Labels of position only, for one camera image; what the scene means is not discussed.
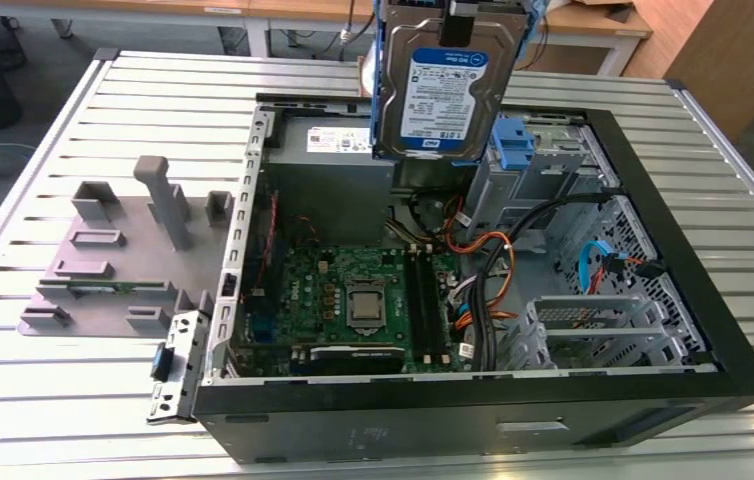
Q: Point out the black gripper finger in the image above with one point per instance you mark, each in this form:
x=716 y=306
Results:
x=456 y=30

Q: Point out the hard disk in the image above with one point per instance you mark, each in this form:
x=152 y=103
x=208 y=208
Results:
x=443 y=100

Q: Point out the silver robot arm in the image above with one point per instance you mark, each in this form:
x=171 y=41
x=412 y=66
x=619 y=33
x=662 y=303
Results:
x=365 y=80

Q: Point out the metal disk bay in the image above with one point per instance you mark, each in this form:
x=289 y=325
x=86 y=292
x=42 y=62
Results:
x=590 y=332

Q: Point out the blue plastic drive latch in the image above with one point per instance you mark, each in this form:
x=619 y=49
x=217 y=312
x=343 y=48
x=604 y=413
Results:
x=515 y=145

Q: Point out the metal drive cage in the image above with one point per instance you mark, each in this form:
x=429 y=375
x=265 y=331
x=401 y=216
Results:
x=549 y=185

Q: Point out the grey power supply unit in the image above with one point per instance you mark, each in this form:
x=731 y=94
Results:
x=329 y=200

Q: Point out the wooden cabinet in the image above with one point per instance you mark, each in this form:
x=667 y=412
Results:
x=736 y=60

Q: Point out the CPU socket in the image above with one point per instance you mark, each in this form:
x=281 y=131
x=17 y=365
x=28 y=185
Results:
x=367 y=288

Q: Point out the green motherboard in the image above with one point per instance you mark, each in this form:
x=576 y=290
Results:
x=312 y=280

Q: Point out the black RAM slot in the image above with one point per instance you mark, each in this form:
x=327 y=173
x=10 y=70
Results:
x=419 y=305
x=436 y=305

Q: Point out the silver CPU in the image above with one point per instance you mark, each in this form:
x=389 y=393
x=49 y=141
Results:
x=367 y=306

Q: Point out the black graphics card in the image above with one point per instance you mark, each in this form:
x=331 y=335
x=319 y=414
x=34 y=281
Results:
x=356 y=356

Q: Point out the grey parts rack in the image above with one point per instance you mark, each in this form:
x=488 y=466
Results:
x=122 y=255

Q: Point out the green RAM stick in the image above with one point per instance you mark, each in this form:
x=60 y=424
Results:
x=116 y=288

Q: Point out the black PC case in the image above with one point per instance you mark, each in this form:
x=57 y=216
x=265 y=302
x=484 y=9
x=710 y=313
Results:
x=416 y=425

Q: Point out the blue rear port connector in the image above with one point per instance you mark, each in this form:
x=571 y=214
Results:
x=163 y=362

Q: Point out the wooden desk white frame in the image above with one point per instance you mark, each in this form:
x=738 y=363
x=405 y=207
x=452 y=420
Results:
x=149 y=5
x=590 y=20

